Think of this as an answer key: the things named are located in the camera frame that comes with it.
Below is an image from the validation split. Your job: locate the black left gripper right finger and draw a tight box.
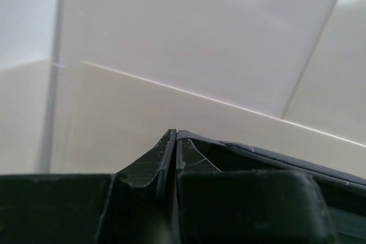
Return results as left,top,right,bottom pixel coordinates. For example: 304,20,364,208
176,139,337,243

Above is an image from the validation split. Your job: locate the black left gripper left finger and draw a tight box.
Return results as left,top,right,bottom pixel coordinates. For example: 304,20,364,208
1,129,176,243

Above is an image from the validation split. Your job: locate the dark grey checked pillowcase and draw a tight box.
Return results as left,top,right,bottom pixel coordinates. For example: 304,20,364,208
177,130,365,243

